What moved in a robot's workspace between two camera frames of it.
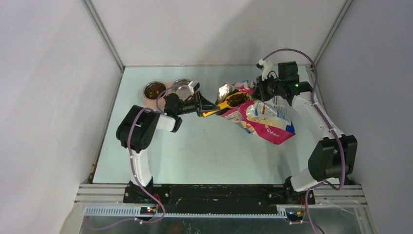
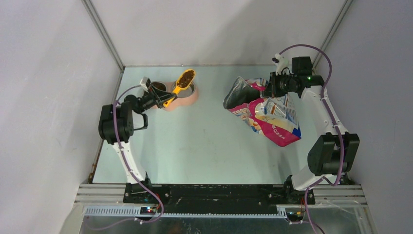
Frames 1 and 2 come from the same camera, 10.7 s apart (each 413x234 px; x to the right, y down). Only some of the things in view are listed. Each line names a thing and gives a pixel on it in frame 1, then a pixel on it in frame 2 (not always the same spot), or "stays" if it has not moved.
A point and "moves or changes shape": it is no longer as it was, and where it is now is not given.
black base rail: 209,198 stays
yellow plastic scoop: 226,105 → 184,81
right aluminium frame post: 346,7 stays
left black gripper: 203,105 → 160,96
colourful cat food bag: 271,119 moves or changes shape
